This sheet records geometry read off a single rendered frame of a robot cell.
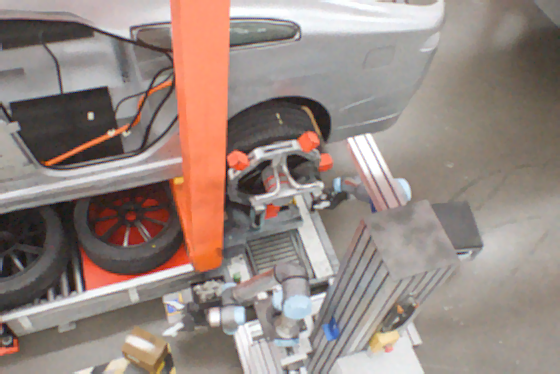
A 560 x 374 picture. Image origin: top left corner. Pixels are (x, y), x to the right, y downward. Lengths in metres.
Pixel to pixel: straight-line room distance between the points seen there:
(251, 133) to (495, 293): 2.12
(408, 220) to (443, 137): 2.99
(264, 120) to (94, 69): 1.19
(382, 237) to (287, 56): 1.30
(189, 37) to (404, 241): 0.96
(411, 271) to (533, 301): 2.63
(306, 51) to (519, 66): 3.09
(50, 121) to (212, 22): 2.06
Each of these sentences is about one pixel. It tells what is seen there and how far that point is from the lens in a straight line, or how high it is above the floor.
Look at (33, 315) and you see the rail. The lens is 3.78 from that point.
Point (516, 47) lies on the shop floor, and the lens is 5.99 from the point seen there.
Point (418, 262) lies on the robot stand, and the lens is 2.03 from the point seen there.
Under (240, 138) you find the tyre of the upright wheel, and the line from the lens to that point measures 3.29.
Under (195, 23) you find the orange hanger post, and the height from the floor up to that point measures 2.43.
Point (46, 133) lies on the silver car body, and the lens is 3.81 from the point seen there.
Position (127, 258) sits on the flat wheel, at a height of 0.50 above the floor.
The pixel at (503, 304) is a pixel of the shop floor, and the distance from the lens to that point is 4.48.
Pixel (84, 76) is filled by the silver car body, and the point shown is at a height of 0.88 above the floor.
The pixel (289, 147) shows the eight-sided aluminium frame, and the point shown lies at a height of 1.09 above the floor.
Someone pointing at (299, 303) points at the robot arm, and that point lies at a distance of 2.50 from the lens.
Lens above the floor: 3.78
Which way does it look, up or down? 58 degrees down
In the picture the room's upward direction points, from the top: 10 degrees clockwise
